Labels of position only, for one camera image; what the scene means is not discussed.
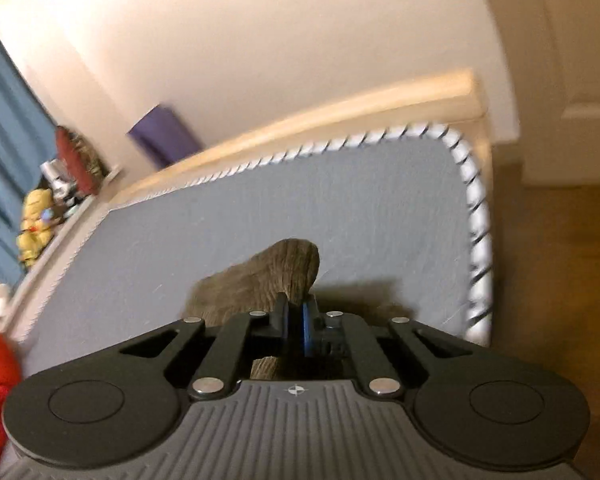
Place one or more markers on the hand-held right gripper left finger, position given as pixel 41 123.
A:
pixel 282 320

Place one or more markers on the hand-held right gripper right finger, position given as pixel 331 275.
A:
pixel 307 325

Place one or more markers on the grey quilted mattress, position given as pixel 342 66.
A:
pixel 280 200

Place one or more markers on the red cushion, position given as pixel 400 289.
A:
pixel 80 160

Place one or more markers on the yellow plush toy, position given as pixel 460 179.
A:
pixel 35 225

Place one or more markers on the blue curtain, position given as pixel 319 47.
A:
pixel 10 135

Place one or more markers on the white door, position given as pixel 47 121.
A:
pixel 580 85

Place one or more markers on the light wooden bed frame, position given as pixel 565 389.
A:
pixel 330 110

